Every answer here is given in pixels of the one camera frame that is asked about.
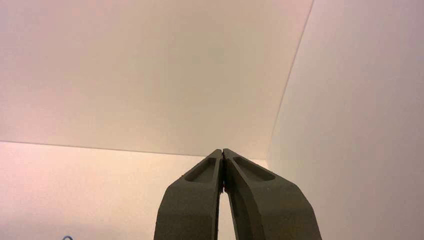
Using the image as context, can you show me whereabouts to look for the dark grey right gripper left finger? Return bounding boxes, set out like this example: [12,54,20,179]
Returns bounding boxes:
[153,149,224,240]

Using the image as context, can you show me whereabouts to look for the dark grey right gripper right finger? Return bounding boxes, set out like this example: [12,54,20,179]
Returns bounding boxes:
[223,148,323,240]

